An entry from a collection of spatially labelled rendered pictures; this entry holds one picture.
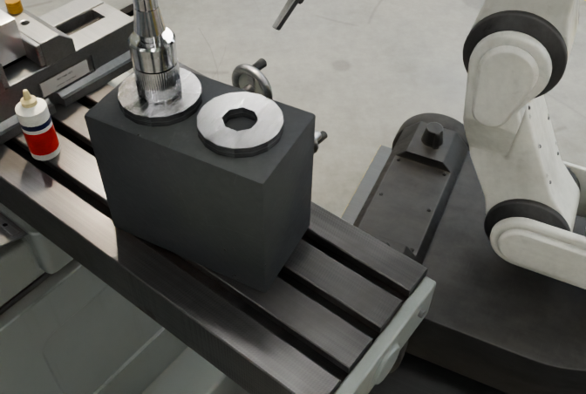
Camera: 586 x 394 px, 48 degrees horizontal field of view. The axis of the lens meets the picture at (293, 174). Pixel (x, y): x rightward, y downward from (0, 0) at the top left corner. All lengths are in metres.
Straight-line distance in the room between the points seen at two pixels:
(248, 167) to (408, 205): 0.72
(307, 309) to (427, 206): 0.62
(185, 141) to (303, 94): 1.84
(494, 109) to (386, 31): 1.90
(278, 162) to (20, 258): 0.51
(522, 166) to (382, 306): 0.44
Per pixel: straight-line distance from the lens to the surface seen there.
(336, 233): 0.84
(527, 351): 1.22
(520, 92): 0.99
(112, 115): 0.73
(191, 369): 1.56
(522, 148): 1.11
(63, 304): 1.16
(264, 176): 0.65
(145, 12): 0.67
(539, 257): 1.20
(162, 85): 0.70
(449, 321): 1.21
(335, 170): 2.22
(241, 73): 1.53
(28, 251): 1.05
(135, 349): 1.43
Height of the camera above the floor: 1.57
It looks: 46 degrees down
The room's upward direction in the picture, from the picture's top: 1 degrees clockwise
